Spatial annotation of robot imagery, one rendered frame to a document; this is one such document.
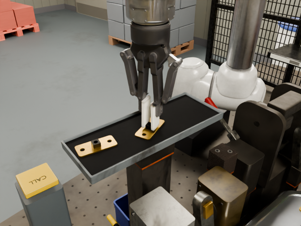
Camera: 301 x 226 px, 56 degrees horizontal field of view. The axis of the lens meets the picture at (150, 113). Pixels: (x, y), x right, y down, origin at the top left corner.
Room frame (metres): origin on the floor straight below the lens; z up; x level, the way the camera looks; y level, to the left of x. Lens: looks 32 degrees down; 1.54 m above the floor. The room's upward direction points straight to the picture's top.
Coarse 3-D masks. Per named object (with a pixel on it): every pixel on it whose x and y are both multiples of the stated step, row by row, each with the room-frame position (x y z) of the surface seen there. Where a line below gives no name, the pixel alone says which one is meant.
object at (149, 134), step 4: (160, 120) 0.56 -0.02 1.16; (148, 124) 0.53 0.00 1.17; (160, 124) 0.54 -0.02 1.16; (140, 128) 0.53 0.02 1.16; (144, 128) 0.53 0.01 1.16; (148, 128) 0.52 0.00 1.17; (156, 128) 0.53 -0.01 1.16; (136, 132) 0.51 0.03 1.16; (140, 132) 0.51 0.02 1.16; (144, 132) 0.51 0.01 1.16; (148, 132) 0.51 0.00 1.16; (152, 132) 0.51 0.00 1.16; (136, 136) 0.50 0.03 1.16; (140, 136) 0.50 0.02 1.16; (144, 136) 0.50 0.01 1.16; (148, 136) 0.50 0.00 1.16; (152, 136) 0.50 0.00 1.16
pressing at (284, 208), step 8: (288, 192) 0.48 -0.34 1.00; (296, 192) 0.48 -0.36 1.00; (272, 200) 0.46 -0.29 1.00; (280, 200) 0.46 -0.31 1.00; (288, 200) 0.46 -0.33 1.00; (296, 200) 0.46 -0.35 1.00; (264, 208) 0.44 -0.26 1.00; (272, 208) 0.43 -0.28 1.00; (280, 208) 0.44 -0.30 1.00; (288, 208) 0.44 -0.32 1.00; (296, 208) 0.44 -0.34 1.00; (256, 216) 0.41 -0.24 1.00; (264, 216) 0.41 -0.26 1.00; (272, 216) 0.41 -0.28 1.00; (280, 216) 0.41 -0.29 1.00; (288, 216) 0.41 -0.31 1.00; (296, 216) 0.41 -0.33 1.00; (248, 224) 0.39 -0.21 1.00; (256, 224) 0.39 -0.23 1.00; (264, 224) 0.39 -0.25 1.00; (272, 224) 0.39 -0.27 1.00; (280, 224) 0.39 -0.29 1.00; (288, 224) 0.39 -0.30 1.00; (296, 224) 0.39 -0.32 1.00
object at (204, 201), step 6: (198, 192) 0.39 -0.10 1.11; (204, 192) 0.39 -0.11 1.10; (198, 198) 0.37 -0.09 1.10; (204, 198) 0.37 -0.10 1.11; (210, 198) 0.38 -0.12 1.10; (198, 204) 0.37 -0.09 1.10; (204, 204) 0.37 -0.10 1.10; (210, 204) 0.37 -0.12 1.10; (198, 210) 0.36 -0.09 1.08; (204, 210) 0.36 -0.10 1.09; (210, 210) 0.36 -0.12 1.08; (198, 216) 0.36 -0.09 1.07; (204, 216) 0.36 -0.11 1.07; (210, 216) 0.36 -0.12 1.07; (198, 222) 0.36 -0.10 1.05; (204, 222) 0.36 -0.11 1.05; (210, 222) 0.37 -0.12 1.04
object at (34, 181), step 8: (32, 168) 0.40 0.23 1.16; (40, 168) 0.40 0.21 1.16; (48, 168) 0.40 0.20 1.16; (16, 176) 0.38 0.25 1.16; (24, 176) 0.38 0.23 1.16; (32, 176) 0.38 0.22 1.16; (40, 176) 0.38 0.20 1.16; (48, 176) 0.38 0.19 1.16; (24, 184) 0.36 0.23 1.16; (32, 184) 0.36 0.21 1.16; (40, 184) 0.36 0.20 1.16; (48, 184) 0.36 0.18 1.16; (56, 184) 0.37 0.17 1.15; (24, 192) 0.34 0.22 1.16; (32, 192) 0.34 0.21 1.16
